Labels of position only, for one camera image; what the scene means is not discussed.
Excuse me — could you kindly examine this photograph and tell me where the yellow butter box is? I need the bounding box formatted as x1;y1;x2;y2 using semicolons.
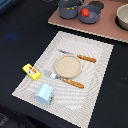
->
23;64;41;81

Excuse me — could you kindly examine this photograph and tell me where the small grey frying pan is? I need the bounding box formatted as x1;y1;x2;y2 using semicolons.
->
79;1;104;24

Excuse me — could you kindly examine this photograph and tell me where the red toy tomato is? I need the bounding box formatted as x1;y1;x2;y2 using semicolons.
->
81;8;89;17

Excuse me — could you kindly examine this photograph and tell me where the round wooden plate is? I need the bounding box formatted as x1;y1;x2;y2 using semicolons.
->
55;55;82;78

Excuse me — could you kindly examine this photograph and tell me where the beige woven placemat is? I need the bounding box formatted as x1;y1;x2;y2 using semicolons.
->
12;31;113;128

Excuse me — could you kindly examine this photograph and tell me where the dark grey cooking pot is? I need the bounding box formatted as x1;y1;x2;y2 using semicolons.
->
58;0;79;19

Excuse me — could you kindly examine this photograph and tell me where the cream bowl on stove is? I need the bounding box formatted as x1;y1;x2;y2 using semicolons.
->
117;4;128;31

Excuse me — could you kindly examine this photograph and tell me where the wooden handled toy fork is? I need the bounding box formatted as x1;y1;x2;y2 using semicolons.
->
44;70;84;88

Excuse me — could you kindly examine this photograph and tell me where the wooden handled toy knife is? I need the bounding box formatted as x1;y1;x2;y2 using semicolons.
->
57;49;96;63

